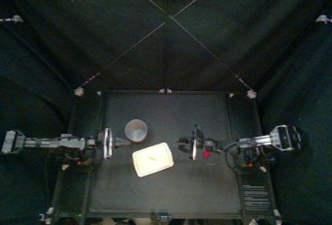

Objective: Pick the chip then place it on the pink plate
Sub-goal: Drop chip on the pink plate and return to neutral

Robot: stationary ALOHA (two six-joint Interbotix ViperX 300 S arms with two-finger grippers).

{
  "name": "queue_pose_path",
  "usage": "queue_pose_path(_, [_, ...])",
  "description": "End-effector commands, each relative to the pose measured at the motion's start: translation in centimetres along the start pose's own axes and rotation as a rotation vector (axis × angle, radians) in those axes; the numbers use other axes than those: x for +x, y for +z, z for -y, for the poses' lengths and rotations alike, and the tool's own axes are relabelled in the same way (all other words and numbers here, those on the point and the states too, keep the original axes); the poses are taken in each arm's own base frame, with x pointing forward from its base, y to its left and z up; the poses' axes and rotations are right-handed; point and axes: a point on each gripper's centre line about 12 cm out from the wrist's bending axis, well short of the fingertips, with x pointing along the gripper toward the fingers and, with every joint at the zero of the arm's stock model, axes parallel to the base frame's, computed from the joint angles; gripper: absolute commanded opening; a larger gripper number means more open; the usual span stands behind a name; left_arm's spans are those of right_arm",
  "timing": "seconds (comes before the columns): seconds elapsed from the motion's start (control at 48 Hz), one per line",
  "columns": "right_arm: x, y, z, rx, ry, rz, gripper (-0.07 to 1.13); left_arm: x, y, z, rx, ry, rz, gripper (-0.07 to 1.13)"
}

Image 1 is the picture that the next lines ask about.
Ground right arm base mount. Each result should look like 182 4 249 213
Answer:
230 150 270 174

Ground translucent plastic cup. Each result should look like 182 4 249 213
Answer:
123 118 148 144

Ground black table edge clamp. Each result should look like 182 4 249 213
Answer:
154 212 174 224

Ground silver frame clamp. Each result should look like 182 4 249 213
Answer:
0 15 24 24
314 14 332 24

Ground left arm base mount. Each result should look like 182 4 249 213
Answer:
61 152 98 173

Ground thin diagonal brace wire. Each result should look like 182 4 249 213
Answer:
79 0 229 89
119 0 252 91

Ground black cable loop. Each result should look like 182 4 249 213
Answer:
222 141 241 172

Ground pale pink square plate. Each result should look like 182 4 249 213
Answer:
131 142 177 178

